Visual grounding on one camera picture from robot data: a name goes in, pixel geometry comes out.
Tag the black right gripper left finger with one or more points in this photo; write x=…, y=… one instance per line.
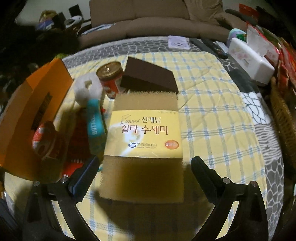
x=83, y=178

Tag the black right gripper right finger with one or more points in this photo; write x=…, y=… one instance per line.
x=250, y=221

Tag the round red white container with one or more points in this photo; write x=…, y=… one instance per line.
x=45, y=141

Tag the teal brush white fluffy head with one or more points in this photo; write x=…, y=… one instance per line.
x=88, y=94

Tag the red jar gold lid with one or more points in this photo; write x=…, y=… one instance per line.
x=110, y=76

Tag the red plastic grater peeler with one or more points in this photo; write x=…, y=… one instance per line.
x=78, y=149

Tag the yellow plaid cloth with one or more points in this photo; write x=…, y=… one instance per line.
x=149, y=77

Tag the orange cardboard box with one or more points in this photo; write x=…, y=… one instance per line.
x=35, y=101

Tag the grey stone pattern tablecloth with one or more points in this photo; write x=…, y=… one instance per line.
x=266, y=129

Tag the white tissue box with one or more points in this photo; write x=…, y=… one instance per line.
x=258, y=68

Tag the black remote control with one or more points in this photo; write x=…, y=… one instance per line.
x=205, y=48

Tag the lavender power strip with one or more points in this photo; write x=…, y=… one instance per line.
x=178, y=43

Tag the papers on sofa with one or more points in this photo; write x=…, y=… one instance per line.
x=98, y=28

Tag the brown sofa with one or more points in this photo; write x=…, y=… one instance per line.
x=130, y=19

